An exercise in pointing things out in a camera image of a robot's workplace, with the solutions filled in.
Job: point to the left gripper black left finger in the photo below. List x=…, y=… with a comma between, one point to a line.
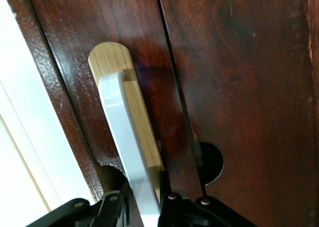
x=99, y=214

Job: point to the dark wooden drawer cabinet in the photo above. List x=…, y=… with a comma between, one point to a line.
x=56, y=87

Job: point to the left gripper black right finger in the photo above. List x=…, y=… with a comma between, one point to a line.
x=189, y=214

